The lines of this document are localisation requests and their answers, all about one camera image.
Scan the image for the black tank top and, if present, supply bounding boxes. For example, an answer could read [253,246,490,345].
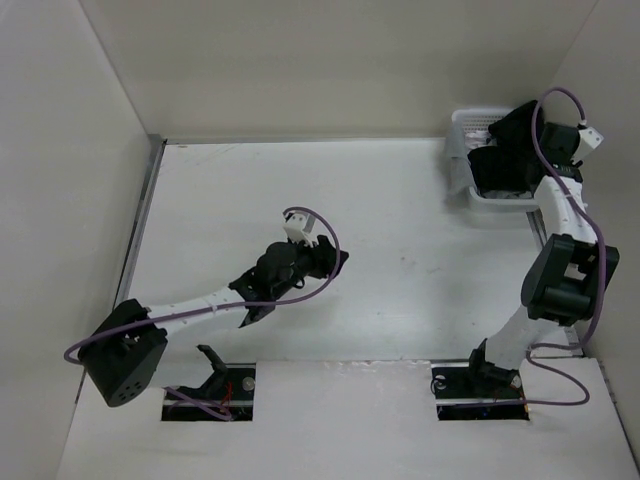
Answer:
[467,100,537,199]

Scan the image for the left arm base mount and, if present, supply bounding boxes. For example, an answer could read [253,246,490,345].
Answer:
[161,363,257,423]

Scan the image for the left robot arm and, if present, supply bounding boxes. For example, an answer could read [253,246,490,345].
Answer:
[75,235,349,407]

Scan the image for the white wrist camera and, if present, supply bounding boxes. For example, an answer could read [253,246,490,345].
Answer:
[283,210,316,246]
[573,123,604,163]

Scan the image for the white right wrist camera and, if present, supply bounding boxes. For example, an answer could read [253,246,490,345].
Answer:
[573,123,604,163]

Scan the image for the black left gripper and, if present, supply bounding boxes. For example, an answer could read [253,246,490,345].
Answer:
[272,233,347,299]

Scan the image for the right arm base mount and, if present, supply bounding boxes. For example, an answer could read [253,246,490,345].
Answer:
[430,362,529,421]

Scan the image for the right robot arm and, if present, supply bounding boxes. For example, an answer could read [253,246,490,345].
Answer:
[463,122,620,403]

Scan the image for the grey tank top pile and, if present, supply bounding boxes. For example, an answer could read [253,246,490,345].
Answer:
[444,123,535,211]

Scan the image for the white plastic laundry basket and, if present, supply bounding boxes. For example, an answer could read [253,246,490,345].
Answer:
[444,106,538,214]

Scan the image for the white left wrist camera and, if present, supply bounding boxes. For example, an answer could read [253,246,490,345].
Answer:
[283,210,316,246]

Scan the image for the aluminium table edge rail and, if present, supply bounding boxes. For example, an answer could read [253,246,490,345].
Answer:
[110,134,167,311]

